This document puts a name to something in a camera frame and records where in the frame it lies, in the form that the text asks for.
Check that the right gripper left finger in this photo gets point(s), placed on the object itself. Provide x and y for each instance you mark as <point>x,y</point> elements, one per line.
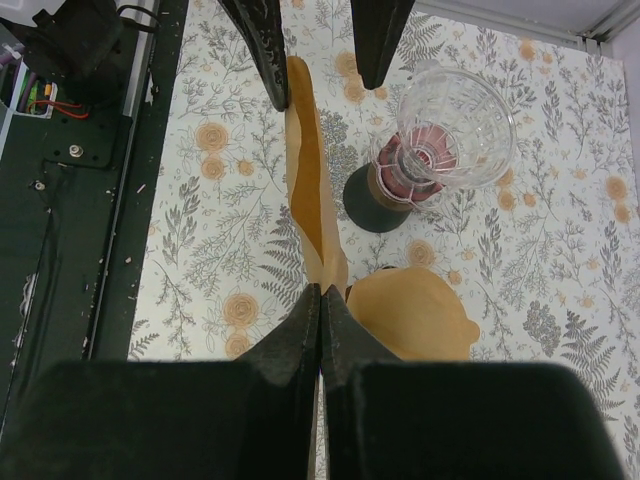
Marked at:
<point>250,418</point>

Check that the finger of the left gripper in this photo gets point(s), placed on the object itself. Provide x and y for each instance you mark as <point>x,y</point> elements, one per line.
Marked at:
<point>377,28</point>
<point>260,24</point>

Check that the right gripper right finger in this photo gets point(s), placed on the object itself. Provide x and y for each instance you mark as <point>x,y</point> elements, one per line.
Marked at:
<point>391,419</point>

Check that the brown paper coffee filter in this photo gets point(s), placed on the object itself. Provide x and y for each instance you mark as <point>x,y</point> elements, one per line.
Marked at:
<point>414,314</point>

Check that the clear glass cup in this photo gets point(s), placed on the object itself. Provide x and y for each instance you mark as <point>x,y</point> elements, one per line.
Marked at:
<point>453,131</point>

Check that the red topped dark flask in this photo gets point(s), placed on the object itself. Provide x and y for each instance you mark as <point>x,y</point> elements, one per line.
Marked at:
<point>380,200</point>

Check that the aluminium frame rail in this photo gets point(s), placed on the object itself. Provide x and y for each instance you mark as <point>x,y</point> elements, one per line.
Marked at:
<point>560,21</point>

